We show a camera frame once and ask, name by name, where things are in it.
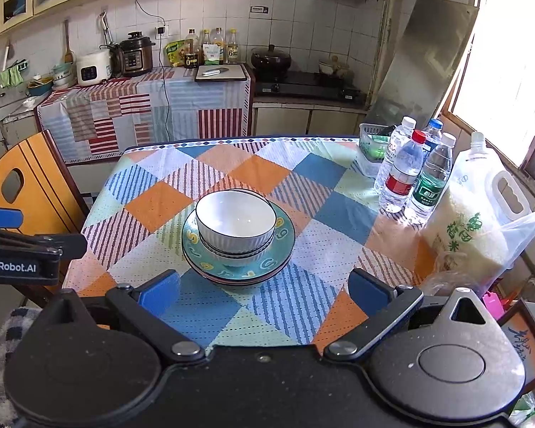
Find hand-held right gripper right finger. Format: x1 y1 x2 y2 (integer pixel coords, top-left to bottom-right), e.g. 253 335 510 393
323 269 504 360

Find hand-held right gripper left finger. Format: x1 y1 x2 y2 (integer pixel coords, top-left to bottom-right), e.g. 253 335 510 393
32 270 206 360

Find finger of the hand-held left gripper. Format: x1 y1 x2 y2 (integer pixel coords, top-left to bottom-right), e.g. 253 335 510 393
0 226 89 261
0 207 24 233

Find teal fried egg plate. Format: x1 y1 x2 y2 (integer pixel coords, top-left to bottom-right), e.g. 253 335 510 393
181 198 296 280

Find heart print plate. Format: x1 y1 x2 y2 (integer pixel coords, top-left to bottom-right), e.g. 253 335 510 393
185 250 291 287

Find white ribbed bowl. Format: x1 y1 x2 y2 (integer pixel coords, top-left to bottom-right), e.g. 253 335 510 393
199 227 277 261
195 190 278 251

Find checkered cloth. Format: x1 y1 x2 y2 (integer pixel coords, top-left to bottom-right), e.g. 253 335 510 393
0 307 42 395

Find patchwork tablecloth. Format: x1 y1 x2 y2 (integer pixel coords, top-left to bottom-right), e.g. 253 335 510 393
62 137 438 349

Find red label water bottle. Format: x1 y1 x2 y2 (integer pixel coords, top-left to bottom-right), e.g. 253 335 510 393
378 129 428 214

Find green label water bottle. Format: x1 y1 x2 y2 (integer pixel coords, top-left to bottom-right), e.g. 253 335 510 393
404 132 457 224

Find rice jug in plastic bag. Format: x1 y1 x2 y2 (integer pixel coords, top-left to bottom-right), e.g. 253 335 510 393
421 131 532 284

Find white cap water bottle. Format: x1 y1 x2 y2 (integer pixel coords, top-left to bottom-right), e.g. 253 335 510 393
374 116 418 195

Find green hanging cloth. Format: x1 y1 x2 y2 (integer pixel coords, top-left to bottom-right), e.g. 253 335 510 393
0 66 26 89

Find green plastic basket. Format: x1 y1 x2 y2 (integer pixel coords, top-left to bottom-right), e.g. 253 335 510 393
358 123 400 162

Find stack of dishes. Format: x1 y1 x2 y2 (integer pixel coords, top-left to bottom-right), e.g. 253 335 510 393
51 63 78 89

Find striped patchwork counter cloth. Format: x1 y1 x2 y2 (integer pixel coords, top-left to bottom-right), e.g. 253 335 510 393
35 65 256 164

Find blue cap water bottle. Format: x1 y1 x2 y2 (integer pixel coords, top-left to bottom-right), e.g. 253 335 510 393
421 118 444 162

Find wooden framed sign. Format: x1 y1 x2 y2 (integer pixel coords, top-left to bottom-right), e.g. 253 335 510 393
498 300 535 389

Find clear plastic bag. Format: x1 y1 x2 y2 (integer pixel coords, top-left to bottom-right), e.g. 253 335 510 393
418 207 535 296

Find white rice cooker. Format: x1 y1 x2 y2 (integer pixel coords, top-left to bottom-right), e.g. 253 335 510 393
76 49 112 87

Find wooden spatula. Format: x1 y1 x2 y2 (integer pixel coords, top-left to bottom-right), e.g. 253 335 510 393
63 20 75 64

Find cream base cabinet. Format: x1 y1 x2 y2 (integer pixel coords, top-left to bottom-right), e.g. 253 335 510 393
251 102 370 137

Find dark pressure cooker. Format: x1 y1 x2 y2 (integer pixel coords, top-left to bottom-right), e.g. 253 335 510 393
119 31 156 78

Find black gas stove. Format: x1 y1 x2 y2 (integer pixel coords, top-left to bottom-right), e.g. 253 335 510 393
253 70 363 100

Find white hanging utensil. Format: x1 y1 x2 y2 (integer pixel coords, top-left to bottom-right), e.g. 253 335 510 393
98 11 115 48

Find white cutting board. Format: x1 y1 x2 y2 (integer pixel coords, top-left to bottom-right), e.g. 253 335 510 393
194 64 249 83

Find green seasoning packet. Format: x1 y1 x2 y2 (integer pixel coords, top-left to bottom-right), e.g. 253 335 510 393
167 40 187 68

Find metal sheet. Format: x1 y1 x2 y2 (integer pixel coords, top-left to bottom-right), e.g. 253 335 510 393
369 0 480 131

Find dark soy sauce bottle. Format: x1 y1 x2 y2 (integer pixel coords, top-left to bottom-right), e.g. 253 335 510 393
183 29 201 70

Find black wok with lid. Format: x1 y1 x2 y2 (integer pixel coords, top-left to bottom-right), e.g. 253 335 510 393
250 44 292 72

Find yellow cap oil bottle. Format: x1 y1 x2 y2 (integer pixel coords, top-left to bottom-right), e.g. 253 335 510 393
226 29 240 64
200 29 213 66
210 27 226 64

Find window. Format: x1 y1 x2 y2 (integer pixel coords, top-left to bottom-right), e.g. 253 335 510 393
440 0 535 190

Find black power cable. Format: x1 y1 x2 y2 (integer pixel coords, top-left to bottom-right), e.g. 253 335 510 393
135 0 172 144

